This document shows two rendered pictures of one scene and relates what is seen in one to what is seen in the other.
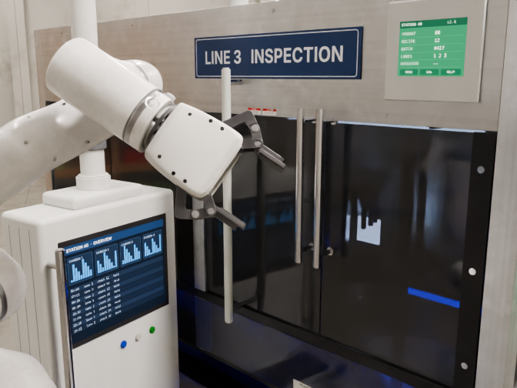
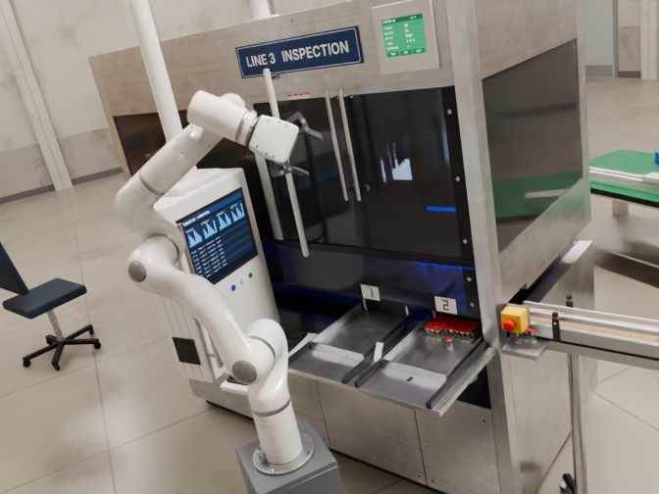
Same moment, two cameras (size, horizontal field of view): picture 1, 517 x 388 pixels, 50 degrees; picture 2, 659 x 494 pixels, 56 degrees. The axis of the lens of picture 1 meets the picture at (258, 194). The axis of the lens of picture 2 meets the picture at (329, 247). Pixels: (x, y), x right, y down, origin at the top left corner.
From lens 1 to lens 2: 0.80 m
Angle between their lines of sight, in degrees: 8
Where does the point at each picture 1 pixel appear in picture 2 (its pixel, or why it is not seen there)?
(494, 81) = (446, 52)
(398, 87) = (388, 65)
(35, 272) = not seen: hidden behind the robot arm
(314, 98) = (334, 80)
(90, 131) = (209, 139)
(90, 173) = not seen: hidden behind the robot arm
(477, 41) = (430, 27)
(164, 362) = (264, 298)
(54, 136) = (192, 146)
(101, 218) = (198, 198)
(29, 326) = not seen: hidden behind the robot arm
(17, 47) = (17, 56)
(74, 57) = (201, 103)
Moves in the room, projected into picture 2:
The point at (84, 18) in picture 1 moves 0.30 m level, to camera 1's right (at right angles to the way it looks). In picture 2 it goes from (153, 53) to (234, 36)
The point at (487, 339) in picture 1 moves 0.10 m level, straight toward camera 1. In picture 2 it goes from (474, 220) to (471, 231)
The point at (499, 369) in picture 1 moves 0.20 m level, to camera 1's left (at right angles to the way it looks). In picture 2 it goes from (484, 236) to (425, 249)
